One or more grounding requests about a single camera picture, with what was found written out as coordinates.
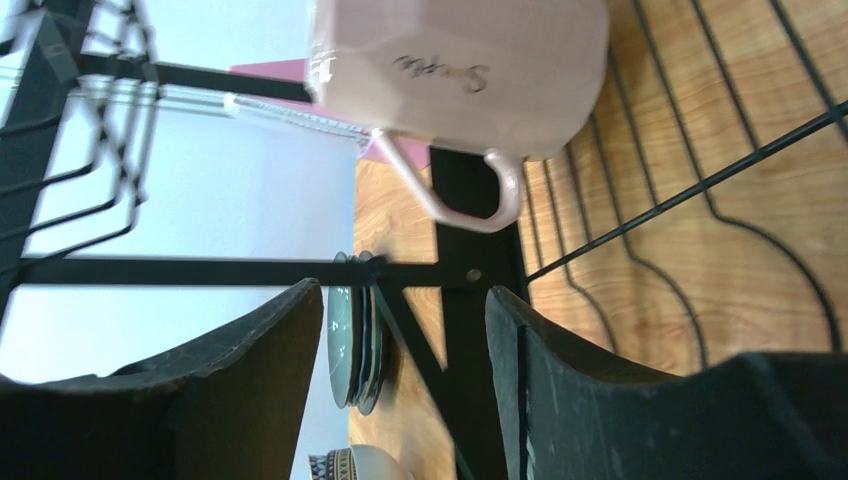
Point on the pink mug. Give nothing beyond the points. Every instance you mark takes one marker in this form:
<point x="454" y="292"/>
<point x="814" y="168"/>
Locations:
<point x="507" y="80"/>

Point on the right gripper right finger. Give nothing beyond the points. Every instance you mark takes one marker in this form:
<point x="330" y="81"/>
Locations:
<point x="570" y="409"/>

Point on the black bottom plate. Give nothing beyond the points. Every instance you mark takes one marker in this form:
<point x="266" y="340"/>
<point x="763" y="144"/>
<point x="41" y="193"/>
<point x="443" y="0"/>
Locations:
<point x="376" y="355"/>

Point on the white patterned bowl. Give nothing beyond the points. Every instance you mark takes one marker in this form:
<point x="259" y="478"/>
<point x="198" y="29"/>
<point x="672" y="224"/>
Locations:
<point x="357" y="462"/>

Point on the pink metronome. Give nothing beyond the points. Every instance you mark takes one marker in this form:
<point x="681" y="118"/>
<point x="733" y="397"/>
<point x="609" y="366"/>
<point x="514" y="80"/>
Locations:
<point x="294" y="70"/>

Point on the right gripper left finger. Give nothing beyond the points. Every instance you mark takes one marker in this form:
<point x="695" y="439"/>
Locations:
<point x="226" y="405"/>

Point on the black wire dish rack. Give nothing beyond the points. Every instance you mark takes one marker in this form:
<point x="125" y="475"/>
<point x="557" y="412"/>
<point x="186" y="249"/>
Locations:
<point x="696" y="91"/>

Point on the dark blue floral plate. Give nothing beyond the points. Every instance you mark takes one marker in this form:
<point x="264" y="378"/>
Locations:
<point x="344" y="341"/>

